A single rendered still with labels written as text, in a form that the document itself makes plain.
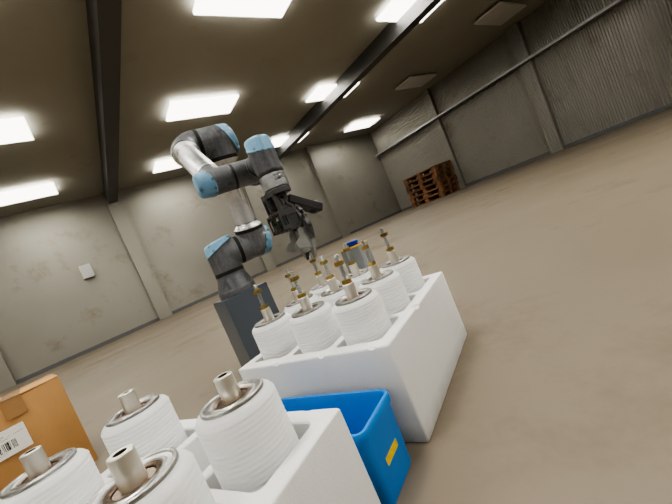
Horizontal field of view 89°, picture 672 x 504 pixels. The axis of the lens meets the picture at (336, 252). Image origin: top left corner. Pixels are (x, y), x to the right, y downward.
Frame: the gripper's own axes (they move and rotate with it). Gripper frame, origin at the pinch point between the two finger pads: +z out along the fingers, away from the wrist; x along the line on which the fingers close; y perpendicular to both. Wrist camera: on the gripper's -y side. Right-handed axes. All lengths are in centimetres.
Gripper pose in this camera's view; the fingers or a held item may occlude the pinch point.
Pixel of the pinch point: (311, 253)
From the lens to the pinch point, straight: 97.7
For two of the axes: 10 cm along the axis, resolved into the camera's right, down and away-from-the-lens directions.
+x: 5.9, -2.0, -7.8
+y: -7.1, 3.4, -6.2
